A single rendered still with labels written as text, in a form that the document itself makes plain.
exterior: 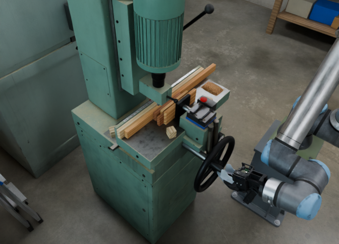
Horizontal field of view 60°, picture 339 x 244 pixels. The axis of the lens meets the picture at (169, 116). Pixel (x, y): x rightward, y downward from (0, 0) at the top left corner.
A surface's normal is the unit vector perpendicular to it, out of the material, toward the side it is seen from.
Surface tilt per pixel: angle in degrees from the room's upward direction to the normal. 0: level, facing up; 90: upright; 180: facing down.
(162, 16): 90
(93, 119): 0
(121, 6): 90
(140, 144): 0
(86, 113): 0
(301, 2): 90
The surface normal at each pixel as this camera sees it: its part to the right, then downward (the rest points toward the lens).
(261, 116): 0.04, -0.69
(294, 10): -0.64, 0.54
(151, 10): -0.25, 0.69
